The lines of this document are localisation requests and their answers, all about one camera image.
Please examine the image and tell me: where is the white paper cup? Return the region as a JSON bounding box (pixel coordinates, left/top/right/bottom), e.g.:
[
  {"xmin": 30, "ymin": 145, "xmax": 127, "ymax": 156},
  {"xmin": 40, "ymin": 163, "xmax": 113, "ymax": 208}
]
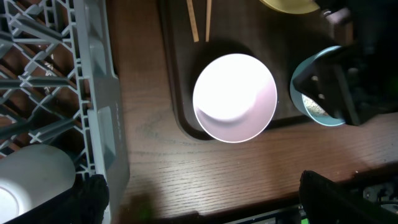
[{"xmin": 1, "ymin": 144, "xmax": 76, "ymax": 223}]

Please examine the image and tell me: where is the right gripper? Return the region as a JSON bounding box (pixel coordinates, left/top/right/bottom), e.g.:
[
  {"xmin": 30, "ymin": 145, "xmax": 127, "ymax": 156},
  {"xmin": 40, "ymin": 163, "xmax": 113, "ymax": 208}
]
[{"xmin": 293, "ymin": 0, "xmax": 397, "ymax": 126}]

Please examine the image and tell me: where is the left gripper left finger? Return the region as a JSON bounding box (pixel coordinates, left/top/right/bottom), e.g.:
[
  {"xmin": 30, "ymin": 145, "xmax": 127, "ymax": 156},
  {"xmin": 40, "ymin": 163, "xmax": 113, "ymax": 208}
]
[{"xmin": 7, "ymin": 174, "xmax": 109, "ymax": 224}]

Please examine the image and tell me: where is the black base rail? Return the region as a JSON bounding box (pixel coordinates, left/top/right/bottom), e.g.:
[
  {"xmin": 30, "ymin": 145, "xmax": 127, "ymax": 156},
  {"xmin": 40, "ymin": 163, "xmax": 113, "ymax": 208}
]
[{"xmin": 227, "ymin": 178, "xmax": 397, "ymax": 224}]

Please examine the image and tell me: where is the pink bowl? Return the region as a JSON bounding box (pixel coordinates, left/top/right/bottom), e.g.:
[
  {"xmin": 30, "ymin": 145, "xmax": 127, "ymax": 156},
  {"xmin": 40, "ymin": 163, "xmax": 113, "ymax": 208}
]
[{"xmin": 192, "ymin": 54, "xmax": 277, "ymax": 143}]

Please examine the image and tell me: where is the grey dishwasher rack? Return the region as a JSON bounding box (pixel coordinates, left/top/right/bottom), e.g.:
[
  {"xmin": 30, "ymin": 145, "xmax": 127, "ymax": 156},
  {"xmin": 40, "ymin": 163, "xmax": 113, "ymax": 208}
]
[{"xmin": 1, "ymin": 0, "xmax": 129, "ymax": 223}]

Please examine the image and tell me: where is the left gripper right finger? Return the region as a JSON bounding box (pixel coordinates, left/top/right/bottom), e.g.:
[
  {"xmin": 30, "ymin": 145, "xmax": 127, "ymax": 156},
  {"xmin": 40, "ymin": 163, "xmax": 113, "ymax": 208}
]
[{"xmin": 299, "ymin": 170, "xmax": 397, "ymax": 224}]

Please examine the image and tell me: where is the dark brown serving tray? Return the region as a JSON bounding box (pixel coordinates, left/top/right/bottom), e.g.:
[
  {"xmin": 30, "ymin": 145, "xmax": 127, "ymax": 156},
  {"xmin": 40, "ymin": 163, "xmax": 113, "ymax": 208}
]
[{"xmin": 158, "ymin": 0, "xmax": 335, "ymax": 141}]

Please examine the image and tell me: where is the wooden chopstick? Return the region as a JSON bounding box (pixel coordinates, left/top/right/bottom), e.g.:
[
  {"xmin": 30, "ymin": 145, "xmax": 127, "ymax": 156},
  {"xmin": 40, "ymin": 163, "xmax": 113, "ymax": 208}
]
[
  {"xmin": 187, "ymin": 0, "xmax": 199, "ymax": 42},
  {"xmin": 205, "ymin": 0, "xmax": 212, "ymax": 42}
]

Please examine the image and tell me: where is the light blue bowl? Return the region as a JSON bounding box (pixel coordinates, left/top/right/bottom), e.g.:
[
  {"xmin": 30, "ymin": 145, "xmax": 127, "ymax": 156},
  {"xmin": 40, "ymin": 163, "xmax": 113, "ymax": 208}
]
[{"xmin": 290, "ymin": 45, "xmax": 345, "ymax": 127}]

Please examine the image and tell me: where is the yellow plate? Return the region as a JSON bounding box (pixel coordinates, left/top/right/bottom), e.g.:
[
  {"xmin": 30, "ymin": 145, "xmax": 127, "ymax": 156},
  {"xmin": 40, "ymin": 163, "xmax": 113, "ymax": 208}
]
[{"xmin": 260, "ymin": 0, "xmax": 319, "ymax": 14}]

